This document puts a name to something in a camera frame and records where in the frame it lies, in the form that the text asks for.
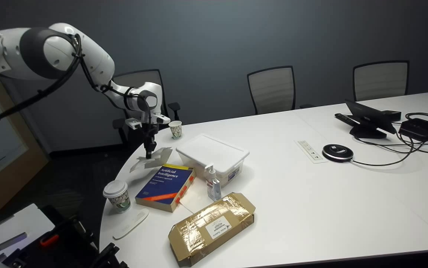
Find small white paper cup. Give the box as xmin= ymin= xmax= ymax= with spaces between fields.
xmin=168 ymin=119 xmax=184 ymax=140

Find white paper box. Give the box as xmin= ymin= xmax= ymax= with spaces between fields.
xmin=0 ymin=201 xmax=56 ymax=262

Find white paper sheet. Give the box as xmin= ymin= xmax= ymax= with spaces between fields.
xmin=110 ymin=209 xmax=150 ymax=241

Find black framed mesh office chair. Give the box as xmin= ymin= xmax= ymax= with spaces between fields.
xmin=110 ymin=67 xmax=181 ymax=146
xmin=245 ymin=64 xmax=297 ymax=116
xmin=350 ymin=60 xmax=410 ymax=103

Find black equipment with orange handle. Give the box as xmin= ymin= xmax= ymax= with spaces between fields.
xmin=3 ymin=213 xmax=129 ymax=268

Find blue and yellow book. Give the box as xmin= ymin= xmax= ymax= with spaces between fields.
xmin=133 ymin=162 xmax=196 ymax=213

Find black power adapter box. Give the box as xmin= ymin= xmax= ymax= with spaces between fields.
xmin=396 ymin=112 xmax=428 ymax=142

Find black table cables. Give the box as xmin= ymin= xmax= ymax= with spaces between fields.
xmin=349 ymin=110 xmax=428 ymax=168

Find white remote control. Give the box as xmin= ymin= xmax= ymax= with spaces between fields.
xmin=295 ymin=139 xmax=324 ymax=164

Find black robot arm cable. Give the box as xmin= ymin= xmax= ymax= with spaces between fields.
xmin=0 ymin=33 xmax=126 ymax=133

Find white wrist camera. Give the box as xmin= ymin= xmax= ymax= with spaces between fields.
xmin=123 ymin=113 xmax=172 ymax=133

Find small clear spray bottle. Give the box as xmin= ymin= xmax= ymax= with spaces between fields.
xmin=205 ymin=165 xmax=224 ymax=203

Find black conference phone stand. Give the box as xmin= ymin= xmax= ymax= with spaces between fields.
xmin=332 ymin=100 xmax=402 ymax=140

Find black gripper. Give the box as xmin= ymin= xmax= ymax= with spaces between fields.
xmin=141 ymin=124 xmax=160 ymax=161

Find round black speaker puck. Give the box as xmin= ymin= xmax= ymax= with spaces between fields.
xmin=321 ymin=142 xmax=355 ymax=164

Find white plastic lidded container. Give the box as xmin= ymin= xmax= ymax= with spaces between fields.
xmin=173 ymin=133 xmax=249 ymax=188

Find taped brown cardboard box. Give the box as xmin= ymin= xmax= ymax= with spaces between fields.
xmin=166 ymin=191 xmax=257 ymax=267

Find paper coffee cup with lid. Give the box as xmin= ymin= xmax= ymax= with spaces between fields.
xmin=101 ymin=179 xmax=132 ymax=215

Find clear plastic sheet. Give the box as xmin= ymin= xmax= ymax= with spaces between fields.
xmin=175 ymin=179 xmax=211 ymax=215

